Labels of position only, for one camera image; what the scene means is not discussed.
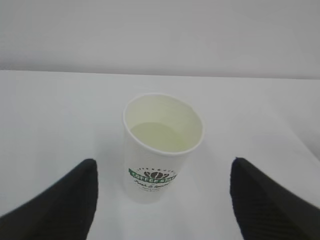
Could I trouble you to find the white paper coffee cup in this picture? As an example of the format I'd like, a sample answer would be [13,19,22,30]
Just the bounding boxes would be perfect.
[122,93,204,204]

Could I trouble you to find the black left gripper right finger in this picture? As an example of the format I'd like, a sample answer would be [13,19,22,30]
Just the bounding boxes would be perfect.
[229,158,320,240]

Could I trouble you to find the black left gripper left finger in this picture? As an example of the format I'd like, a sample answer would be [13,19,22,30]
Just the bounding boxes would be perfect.
[0,159,98,240]

